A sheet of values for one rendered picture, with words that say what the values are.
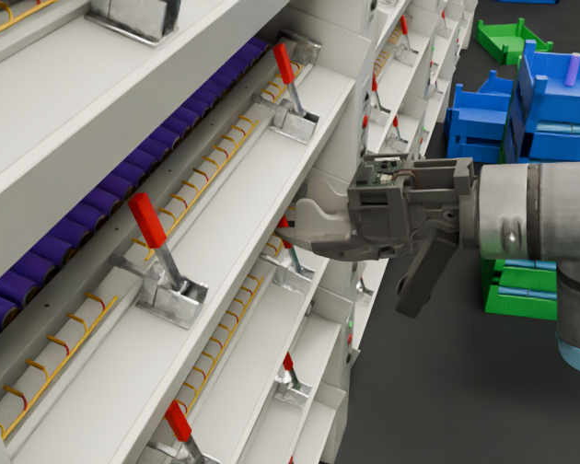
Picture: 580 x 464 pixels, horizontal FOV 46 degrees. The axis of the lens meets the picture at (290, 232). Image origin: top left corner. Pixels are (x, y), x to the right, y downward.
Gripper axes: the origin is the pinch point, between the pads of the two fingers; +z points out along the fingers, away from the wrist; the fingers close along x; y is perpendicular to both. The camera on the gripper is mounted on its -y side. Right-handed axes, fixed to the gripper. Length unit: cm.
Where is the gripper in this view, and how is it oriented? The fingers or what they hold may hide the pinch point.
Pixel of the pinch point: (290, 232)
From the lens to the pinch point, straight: 74.4
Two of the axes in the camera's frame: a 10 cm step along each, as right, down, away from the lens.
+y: -2.2, -8.3, -5.2
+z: -9.3, 0.1, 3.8
